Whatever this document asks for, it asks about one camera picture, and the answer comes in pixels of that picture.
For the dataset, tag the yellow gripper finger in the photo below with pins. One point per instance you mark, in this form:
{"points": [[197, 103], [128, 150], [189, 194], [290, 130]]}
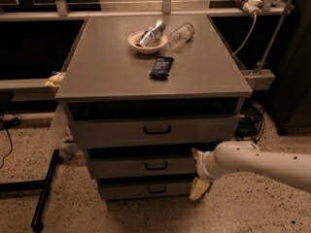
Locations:
{"points": [[199, 188], [197, 154]]}

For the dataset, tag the black metal stand leg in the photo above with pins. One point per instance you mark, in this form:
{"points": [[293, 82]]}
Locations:
{"points": [[37, 224]]}

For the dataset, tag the silver can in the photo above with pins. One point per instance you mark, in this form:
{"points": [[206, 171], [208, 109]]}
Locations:
{"points": [[152, 34]]}

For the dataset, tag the white power strip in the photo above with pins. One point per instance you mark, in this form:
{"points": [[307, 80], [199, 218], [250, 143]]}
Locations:
{"points": [[250, 7]]}

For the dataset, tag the grey drawer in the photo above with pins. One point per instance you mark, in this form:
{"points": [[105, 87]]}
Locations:
{"points": [[105, 167], [144, 190], [114, 133]]}

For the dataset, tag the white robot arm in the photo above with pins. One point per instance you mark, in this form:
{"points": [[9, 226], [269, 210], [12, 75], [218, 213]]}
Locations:
{"points": [[293, 169]]}

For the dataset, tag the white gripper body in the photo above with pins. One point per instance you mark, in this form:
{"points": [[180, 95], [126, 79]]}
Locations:
{"points": [[202, 166]]}

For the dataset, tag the grey drawer cabinet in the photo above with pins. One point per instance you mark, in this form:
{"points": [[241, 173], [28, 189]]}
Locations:
{"points": [[108, 79]]}

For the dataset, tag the dark blue snack packet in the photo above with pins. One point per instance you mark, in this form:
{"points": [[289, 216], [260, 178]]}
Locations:
{"points": [[162, 67]]}

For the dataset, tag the clear plastic bottle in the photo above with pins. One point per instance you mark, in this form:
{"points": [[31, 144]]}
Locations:
{"points": [[180, 36]]}

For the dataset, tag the yellow cloth rag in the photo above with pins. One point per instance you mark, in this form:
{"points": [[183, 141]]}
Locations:
{"points": [[55, 80]]}

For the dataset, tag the beige ceramic bowl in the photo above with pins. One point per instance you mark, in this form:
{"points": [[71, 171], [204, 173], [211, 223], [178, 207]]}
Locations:
{"points": [[152, 48]]}

